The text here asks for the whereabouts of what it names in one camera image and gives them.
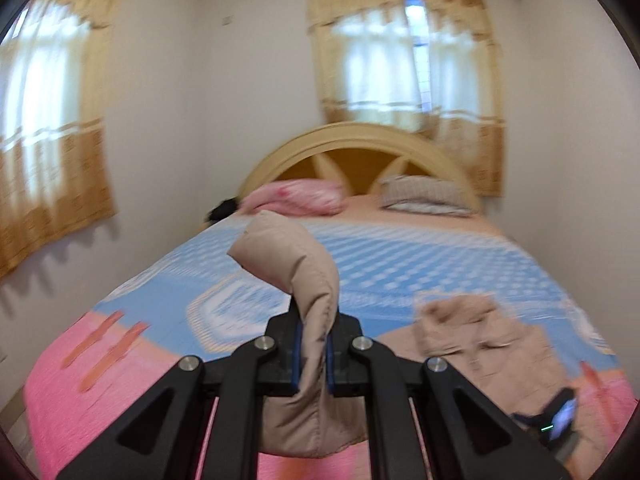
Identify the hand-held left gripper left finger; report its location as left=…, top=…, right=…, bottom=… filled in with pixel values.
left=55, top=312, right=304, bottom=480

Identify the dark object beside bed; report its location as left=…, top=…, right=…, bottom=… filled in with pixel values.
left=204, top=198, right=242, bottom=223

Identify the beige puffer jacket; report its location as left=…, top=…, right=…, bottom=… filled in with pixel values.
left=227, top=210, right=621, bottom=461

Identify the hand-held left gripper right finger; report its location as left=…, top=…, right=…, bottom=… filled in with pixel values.
left=327, top=310, right=576, bottom=480

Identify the blue and pink printed blanket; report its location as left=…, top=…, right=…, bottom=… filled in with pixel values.
left=22, top=215, right=640, bottom=480

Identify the gold and white window curtain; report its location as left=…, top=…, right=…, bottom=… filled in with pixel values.
left=306, top=0, right=506, bottom=196
left=0, top=0, right=131, bottom=281

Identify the cream arched wooden headboard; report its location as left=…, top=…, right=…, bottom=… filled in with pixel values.
left=239, top=122, right=481, bottom=211

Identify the pink floral folded quilt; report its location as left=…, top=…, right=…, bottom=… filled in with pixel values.
left=240, top=179, right=346, bottom=217

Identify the striped pillow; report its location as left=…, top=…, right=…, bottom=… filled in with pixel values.
left=380, top=175, right=476, bottom=218

